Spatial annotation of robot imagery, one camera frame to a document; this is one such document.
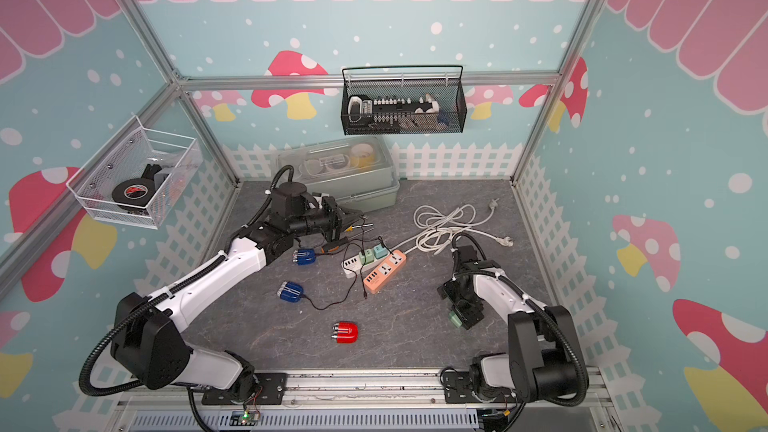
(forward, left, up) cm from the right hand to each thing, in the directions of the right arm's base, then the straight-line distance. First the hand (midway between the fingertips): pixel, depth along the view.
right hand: (447, 303), depth 88 cm
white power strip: (+12, +28, +3) cm, 31 cm away
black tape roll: (+14, +77, +36) cm, 86 cm away
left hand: (+12, +23, +27) cm, 38 cm away
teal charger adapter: (+14, +20, +7) cm, 25 cm away
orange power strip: (+11, +17, +2) cm, 21 cm away
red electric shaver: (-9, +29, +2) cm, 31 cm away
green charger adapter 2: (-5, -1, +2) cm, 6 cm away
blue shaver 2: (+3, +47, +2) cm, 47 cm away
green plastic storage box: (+35, +27, +21) cm, 49 cm away
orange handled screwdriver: (+18, +37, +3) cm, 41 cm away
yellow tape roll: (+46, +26, +18) cm, 56 cm away
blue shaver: (+14, +44, +4) cm, 47 cm away
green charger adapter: (+11, +24, +8) cm, 28 cm away
